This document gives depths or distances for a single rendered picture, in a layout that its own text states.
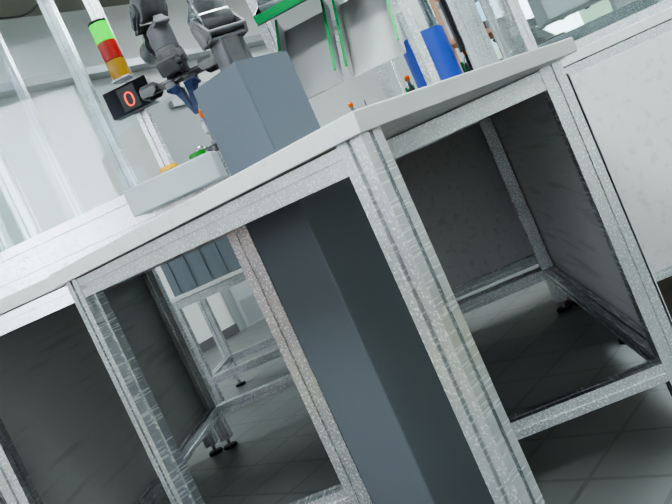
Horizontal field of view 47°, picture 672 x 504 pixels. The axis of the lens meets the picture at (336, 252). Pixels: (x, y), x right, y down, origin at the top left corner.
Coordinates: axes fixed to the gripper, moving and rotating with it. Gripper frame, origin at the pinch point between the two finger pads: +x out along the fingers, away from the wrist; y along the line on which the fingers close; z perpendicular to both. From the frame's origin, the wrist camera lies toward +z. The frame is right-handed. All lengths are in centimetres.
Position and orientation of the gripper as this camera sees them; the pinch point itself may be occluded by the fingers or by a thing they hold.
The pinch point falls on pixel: (190, 99)
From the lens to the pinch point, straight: 177.9
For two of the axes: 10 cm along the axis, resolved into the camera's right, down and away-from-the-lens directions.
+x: 4.1, 9.1, 0.7
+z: -0.8, 1.2, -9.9
